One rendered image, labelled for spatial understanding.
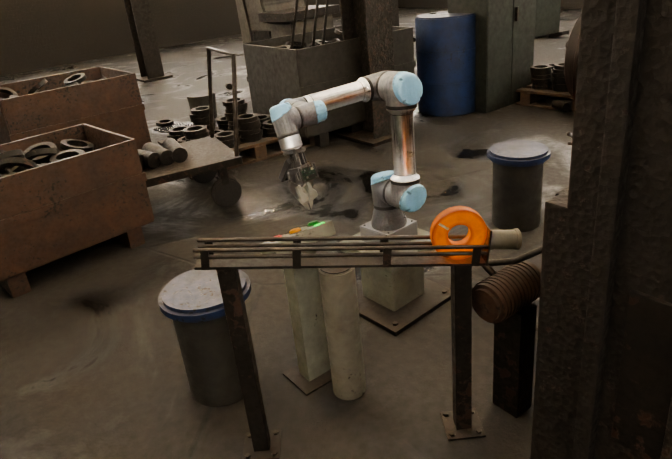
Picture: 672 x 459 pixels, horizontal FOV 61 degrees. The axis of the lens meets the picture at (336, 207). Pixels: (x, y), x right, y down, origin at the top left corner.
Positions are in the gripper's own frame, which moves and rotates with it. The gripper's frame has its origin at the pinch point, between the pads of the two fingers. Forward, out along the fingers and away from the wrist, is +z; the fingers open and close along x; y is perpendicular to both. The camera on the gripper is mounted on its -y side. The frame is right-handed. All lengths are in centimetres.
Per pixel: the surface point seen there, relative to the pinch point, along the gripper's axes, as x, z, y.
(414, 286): 52, 53, -24
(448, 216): 9, 10, 56
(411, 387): 13, 74, 8
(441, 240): 7, 16, 53
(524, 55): 370, -38, -173
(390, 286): 39, 47, -22
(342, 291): -6.0, 28.0, 15.0
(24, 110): -33, -105, -297
